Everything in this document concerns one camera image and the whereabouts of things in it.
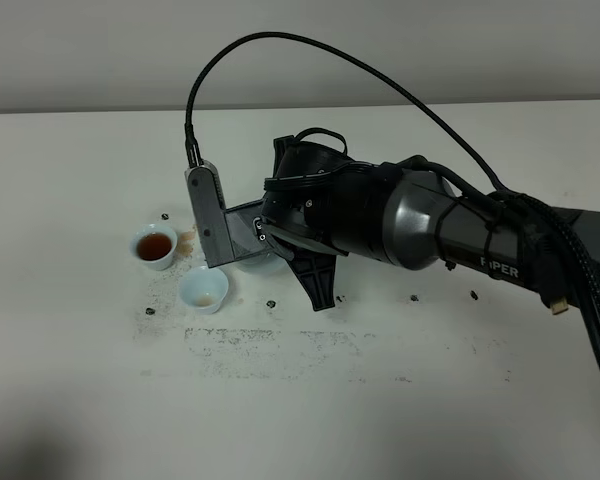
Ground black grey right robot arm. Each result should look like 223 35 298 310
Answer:
261 136 600 370

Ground near light blue teacup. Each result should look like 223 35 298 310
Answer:
178 266 229 315

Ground far light blue teacup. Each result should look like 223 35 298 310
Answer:
129 224 178 271

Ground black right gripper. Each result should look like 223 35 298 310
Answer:
262 136 395 311

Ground light blue porcelain teapot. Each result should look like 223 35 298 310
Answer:
236 252 287 276

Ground black braided camera cable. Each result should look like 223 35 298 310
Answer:
183 30 600 416

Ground light blue teacup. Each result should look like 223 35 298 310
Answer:
178 266 229 315
129 224 178 271

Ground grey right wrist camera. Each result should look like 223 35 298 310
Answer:
185 162 268 268

